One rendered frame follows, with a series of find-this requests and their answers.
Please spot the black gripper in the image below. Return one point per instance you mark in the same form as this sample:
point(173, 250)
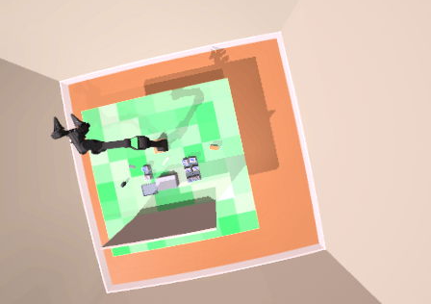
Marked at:
point(59, 131)

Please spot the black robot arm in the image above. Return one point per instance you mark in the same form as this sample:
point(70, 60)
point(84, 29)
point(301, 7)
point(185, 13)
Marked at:
point(97, 146)

